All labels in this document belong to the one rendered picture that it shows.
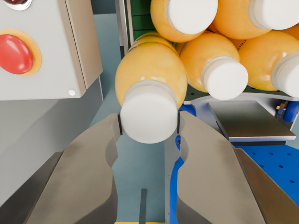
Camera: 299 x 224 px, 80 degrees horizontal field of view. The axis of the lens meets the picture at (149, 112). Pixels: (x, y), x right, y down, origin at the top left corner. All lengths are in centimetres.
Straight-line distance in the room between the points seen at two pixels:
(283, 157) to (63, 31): 39
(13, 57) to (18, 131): 51
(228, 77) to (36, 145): 66
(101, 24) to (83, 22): 108
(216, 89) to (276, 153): 25
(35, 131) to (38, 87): 51
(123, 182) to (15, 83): 185
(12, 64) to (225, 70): 20
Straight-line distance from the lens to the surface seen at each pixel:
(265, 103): 46
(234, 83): 19
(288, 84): 22
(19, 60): 21
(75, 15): 23
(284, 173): 38
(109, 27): 131
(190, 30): 17
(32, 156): 73
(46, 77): 22
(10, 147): 65
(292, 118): 43
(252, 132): 33
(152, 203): 229
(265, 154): 40
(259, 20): 20
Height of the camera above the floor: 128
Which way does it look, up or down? 61 degrees down
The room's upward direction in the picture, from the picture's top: 177 degrees counter-clockwise
